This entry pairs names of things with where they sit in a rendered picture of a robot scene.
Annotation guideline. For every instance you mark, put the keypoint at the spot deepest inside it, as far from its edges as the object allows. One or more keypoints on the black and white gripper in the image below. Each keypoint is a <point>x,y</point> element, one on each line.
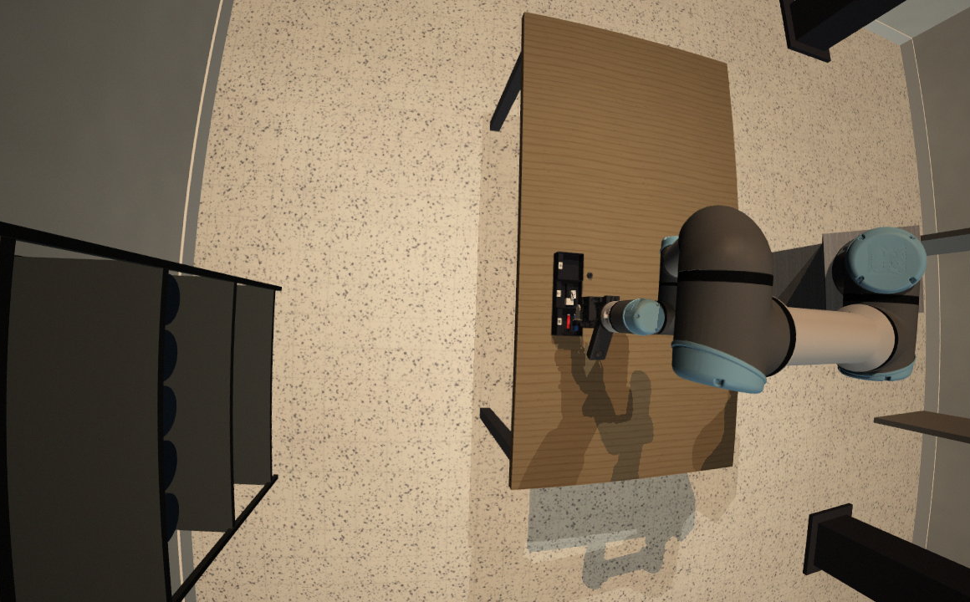
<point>591,308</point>

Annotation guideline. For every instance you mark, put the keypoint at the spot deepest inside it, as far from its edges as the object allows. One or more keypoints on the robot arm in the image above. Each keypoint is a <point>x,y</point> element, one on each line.
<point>728,331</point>

